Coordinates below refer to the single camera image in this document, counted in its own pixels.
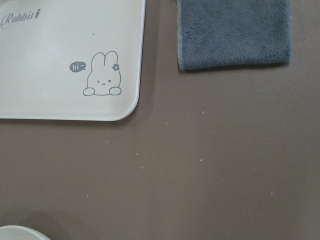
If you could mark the cream rectangular tray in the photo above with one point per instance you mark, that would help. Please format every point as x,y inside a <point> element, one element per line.
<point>70,59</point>

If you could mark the dark grey folded cloth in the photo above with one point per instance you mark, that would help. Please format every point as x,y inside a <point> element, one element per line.
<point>223,33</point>

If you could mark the white round plate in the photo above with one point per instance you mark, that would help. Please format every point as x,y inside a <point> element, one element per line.
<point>16,232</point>

